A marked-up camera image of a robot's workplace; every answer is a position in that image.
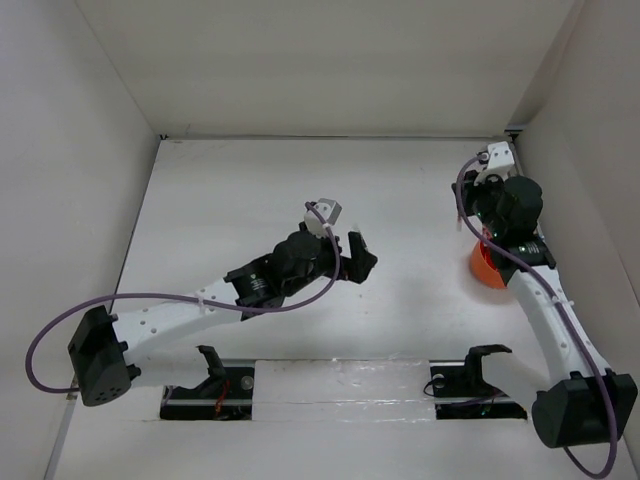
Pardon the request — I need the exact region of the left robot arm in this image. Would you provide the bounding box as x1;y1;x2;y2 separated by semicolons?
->
68;231;378;407

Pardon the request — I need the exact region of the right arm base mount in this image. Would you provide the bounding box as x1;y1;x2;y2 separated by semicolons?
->
423;344;528;420

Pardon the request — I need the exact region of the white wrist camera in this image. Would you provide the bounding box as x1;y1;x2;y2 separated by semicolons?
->
475;141;515;185
303;198;342;238

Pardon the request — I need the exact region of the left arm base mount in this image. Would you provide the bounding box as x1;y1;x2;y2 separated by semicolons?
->
159;345;256;421

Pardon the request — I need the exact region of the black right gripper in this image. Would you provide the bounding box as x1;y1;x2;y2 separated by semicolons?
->
452;167;507;237

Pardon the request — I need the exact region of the green pen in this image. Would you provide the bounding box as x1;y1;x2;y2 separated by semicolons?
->
350;223;368;251

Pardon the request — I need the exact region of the aluminium side rail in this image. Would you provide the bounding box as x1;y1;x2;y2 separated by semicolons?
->
504;129;524;175

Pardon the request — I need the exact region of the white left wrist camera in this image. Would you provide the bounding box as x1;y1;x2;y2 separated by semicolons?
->
303;198;342;238

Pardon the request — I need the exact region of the orange round organizer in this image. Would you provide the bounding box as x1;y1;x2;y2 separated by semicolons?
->
469;241;506;290

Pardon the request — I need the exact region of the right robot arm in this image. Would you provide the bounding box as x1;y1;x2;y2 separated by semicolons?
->
452;164;638;449

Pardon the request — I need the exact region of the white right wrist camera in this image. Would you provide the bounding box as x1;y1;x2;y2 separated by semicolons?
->
475;141;515;185

